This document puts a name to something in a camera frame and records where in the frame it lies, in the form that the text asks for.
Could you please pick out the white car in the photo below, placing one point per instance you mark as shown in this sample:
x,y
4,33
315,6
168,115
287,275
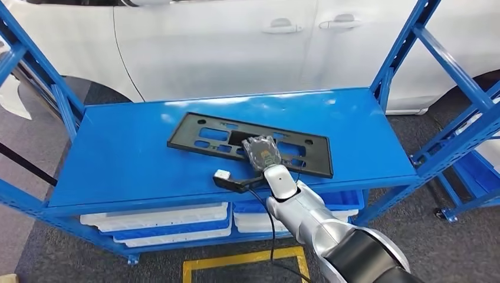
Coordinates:
x,y
215,50

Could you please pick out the blue plastic bin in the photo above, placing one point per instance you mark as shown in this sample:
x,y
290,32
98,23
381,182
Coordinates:
x,y
343,199

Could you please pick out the blue metal shelf rack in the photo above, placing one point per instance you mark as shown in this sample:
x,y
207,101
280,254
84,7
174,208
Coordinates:
x,y
136,164

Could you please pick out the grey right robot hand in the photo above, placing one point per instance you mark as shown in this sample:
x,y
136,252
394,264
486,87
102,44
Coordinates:
x,y
261,154

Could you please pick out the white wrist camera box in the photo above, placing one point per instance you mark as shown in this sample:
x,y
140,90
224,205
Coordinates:
x,y
222,174

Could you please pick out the white body panel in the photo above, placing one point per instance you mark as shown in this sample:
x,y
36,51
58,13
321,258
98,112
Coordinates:
x,y
11,97

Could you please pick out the black plastic frame part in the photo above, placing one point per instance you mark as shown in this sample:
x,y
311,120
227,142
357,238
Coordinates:
x,y
181,133

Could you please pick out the blue rack with casters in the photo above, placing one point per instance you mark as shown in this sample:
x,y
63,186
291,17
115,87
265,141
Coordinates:
x,y
472,175

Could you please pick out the black camera bracket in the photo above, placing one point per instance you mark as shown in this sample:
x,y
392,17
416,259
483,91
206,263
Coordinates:
x,y
238,184

